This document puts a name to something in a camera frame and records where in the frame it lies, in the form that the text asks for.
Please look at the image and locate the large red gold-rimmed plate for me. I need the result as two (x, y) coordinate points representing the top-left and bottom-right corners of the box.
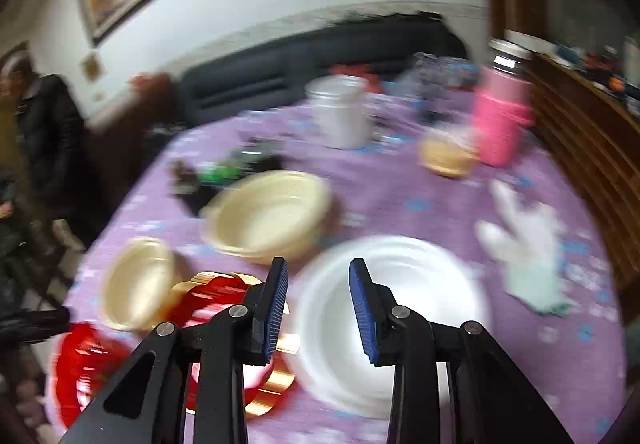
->
(49, 322), (131, 429)

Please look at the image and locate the cream plastic bowl ribbed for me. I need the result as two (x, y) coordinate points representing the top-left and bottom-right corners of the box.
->
(101, 237), (180, 332)

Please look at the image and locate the red flower plate with sticker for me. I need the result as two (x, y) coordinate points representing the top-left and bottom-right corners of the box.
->
(167, 272), (298, 417)

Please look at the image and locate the large white foam bowl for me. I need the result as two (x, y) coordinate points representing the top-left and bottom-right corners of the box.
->
(286, 235), (494, 420)

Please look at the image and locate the cream plastic bowl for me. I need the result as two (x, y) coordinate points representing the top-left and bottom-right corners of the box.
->
(200, 170), (333, 265)

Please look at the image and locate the person in black jacket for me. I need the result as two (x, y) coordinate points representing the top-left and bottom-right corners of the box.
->
(1, 51), (105, 247)

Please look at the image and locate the white work glove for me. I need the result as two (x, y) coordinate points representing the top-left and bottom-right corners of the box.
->
(474, 180), (575, 317)

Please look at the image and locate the black cylinder with wooden knob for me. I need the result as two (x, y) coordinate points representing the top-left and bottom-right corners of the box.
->
(170, 159), (218, 216)

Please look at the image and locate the purple floral tablecloth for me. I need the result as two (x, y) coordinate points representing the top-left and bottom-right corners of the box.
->
(66, 105), (626, 443)

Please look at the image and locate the green wrapped item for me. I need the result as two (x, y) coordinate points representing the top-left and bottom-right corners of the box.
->
(198, 158), (246, 186)

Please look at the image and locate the bagged bread snack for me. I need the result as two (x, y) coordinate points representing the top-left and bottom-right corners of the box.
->
(418, 126), (478, 178)

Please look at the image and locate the black motor device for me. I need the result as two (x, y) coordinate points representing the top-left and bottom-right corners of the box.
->
(232, 138), (283, 176)

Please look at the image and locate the pink sleeved thermos bottle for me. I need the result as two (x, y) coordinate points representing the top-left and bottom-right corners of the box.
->
(472, 38), (533, 167)

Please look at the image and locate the white plastic jar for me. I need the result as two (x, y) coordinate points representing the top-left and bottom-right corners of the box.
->
(305, 74), (372, 149)

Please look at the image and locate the red plastic bag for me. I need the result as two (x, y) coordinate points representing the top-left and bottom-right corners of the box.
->
(330, 64), (382, 93)

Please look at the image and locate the black leather sofa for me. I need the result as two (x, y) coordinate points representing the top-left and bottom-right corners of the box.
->
(177, 12), (470, 128)

